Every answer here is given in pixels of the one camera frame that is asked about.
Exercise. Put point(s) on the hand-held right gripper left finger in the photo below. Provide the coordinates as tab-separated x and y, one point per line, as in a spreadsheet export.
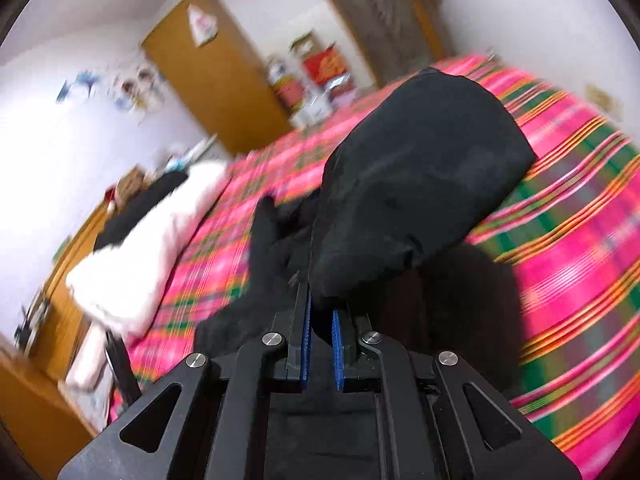
306	345

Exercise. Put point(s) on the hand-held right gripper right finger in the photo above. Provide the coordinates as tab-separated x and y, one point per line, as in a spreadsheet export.
338	350

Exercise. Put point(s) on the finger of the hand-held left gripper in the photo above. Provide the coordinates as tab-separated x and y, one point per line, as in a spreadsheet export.
122	367

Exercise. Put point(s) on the black padded jacket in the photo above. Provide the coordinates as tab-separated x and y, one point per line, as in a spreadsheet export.
425	160

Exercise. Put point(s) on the wooden nightstand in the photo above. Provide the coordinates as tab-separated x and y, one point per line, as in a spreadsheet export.
35	410

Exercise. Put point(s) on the wooden headboard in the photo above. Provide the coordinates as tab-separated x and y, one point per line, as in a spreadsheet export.
70	280

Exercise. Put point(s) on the white duvet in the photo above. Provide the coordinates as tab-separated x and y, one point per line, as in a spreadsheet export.
150	260

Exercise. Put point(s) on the black cloth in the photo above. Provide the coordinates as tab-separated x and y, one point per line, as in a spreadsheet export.
135	215

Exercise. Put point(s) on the brown plush toy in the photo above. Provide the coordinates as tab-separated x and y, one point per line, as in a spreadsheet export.
129	185

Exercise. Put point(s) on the pink plaid bed sheet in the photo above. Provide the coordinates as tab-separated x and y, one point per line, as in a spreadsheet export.
575	260

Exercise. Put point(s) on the wooden wardrobe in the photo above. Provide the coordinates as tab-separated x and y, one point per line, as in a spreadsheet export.
225	90

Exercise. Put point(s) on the red cardboard box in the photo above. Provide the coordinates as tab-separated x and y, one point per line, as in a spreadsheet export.
325	66

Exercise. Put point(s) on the white paper sticker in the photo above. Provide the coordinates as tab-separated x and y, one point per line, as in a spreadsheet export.
201	25

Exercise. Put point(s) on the wooden door with grey cover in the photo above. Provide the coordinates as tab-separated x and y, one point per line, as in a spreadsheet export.
385	15

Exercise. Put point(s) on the cartoon wall poster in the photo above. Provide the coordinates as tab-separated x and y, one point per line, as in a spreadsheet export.
137	85

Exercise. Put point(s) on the blue wall picture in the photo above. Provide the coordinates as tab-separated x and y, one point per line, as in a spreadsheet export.
80	85

